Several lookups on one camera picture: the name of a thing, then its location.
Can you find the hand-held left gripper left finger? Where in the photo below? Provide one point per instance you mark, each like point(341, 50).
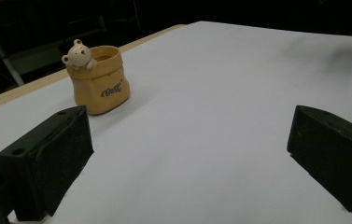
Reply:
point(47, 165)

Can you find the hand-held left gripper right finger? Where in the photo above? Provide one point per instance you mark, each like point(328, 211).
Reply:
point(335, 158)

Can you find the grey metal stand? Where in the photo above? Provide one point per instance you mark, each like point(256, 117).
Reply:
point(7, 62)

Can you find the white table cover sheet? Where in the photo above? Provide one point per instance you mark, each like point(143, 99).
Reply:
point(195, 124)

